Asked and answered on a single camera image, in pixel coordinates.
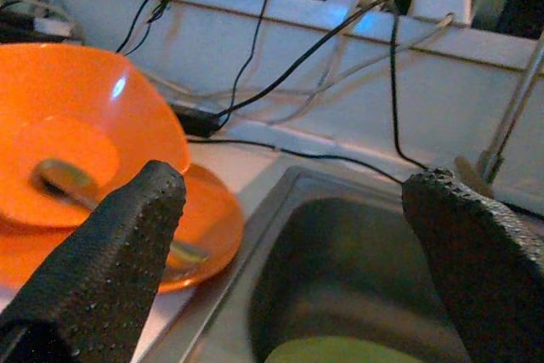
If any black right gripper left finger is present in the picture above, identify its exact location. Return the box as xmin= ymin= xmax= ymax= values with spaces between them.
xmin=0 ymin=160 xmax=188 ymax=363

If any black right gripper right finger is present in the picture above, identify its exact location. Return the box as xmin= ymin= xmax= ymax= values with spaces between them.
xmin=401 ymin=167 xmax=544 ymax=363

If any metal spoon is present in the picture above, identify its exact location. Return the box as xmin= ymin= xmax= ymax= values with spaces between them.
xmin=30 ymin=157 xmax=210 ymax=266

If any orange plastic plate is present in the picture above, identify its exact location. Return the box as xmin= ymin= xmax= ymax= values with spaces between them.
xmin=0 ymin=162 xmax=244 ymax=294

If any orange plastic bowl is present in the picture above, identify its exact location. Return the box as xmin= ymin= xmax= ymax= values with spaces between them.
xmin=0 ymin=43 xmax=191 ymax=230

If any chrome faucet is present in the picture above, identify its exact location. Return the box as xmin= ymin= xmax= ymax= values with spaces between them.
xmin=453 ymin=31 xmax=544 ymax=199

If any stainless steel sink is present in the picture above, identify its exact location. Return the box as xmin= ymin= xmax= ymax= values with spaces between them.
xmin=131 ymin=165 xmax=544 ymax=363

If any green plate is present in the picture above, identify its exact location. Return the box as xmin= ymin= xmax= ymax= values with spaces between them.
xmin=263 ymin=336 xmax=426 ymax=363

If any black power adapter brick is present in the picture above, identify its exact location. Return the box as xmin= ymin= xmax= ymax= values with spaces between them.
xmin=168 ymin=101 xmax=223 ymax=139

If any black charger box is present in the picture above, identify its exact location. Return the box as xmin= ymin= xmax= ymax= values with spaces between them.
xmin=0 ymin=0 xmax=82 ymax=44

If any plain white box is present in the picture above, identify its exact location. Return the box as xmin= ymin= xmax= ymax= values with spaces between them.
xmin=408 ymin=0 xmax=473 ymax=27

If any long black counter cable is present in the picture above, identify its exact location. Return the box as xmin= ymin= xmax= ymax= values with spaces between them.
xmin=186 ymin=136 xmax=409 ymax=185

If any thick black adapter cable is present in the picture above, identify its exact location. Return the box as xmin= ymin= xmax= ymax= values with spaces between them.
xmin=214 ymin=0 xmax=451 ymax=122

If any thin black hanging cable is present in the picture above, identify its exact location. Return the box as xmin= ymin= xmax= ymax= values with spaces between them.
xmin=227 ymin=0 xmax=284 ymax=120

